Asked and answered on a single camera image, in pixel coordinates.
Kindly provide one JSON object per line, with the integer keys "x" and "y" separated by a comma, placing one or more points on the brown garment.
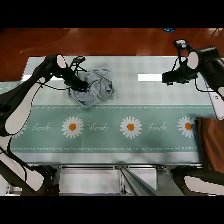
{"x": 212, "y": 143}

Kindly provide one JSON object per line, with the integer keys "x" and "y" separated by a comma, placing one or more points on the silver frame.
{"x": 133, "y": 180}

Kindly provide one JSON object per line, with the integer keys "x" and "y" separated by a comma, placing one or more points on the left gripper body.
{"x": 77, "y": 82}

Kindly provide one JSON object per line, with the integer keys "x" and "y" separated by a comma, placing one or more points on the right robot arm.
{"x": 210, "y": 66}

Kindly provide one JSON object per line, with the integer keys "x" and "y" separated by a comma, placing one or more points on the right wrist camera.
{"x": 181, "y": 46}

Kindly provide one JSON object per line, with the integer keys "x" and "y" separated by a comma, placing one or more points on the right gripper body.
{"x": 175, "y": 76}

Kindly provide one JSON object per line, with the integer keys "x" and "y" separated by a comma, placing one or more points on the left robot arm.
{"x": 20, "y": 96}

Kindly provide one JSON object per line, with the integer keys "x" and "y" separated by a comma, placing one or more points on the grey garment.
{"x": 96, "y": 87}

